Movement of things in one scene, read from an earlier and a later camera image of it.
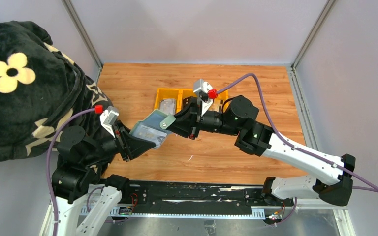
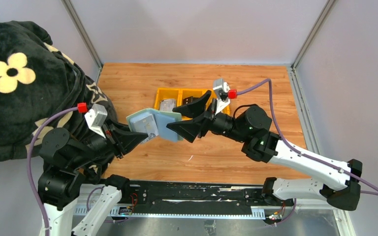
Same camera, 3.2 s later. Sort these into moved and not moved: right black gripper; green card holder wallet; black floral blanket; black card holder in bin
Moved: green card holder wallet
Not moved: black card holder in bin; black floral blanket; right black gripper
